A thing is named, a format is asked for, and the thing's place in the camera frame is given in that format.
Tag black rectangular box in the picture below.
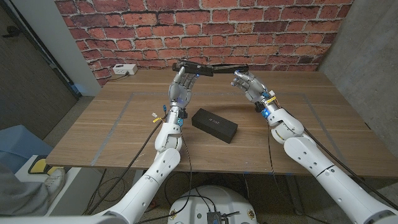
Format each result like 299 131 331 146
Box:
191 108 239 144

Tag person's grey trouser leg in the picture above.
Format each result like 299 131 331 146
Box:
0 163 50 217

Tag black stapler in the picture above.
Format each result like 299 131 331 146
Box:
172 59 249 77

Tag black floor cable loop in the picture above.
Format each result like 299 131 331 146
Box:
164 171 218 214

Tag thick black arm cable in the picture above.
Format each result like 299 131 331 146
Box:
82 118 167 216
303 127 398 211

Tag dark grey door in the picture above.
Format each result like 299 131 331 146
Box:
0 6 78 141

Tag grey torso electronics module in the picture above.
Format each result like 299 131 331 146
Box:
206 211 231 224

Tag black power strip cord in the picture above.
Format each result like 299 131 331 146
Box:
107 73 129 82

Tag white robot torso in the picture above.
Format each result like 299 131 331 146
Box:
167 185 258 224

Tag black door handle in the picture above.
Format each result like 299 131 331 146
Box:
1 25 22 39

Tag white floor board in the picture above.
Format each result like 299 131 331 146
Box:
14 154 103 216

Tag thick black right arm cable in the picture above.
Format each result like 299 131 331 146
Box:
303 127 398 211

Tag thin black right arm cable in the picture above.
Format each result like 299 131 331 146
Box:
267 124 299 215

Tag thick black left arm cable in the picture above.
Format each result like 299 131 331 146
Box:
82 118 167 216

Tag red brick printed backdrop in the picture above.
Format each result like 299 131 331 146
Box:
54 0 355 86

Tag blue upholstered seat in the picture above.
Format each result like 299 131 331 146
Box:
0 124 53 174

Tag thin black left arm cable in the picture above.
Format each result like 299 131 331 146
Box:
135 132 193 224

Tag metal table leg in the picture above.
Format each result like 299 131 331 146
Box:
132 169 144 184
284 175 305 216

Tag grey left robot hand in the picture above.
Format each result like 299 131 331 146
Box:
165 65 200 125

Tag white sneaker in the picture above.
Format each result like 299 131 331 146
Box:
43 167 67 206

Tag white power strip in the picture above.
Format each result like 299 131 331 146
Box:
112 63 139 76

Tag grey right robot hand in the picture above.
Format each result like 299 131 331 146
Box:
230 70 280 118

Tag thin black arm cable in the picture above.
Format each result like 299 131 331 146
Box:
135 132 193 224
267 124 299 215

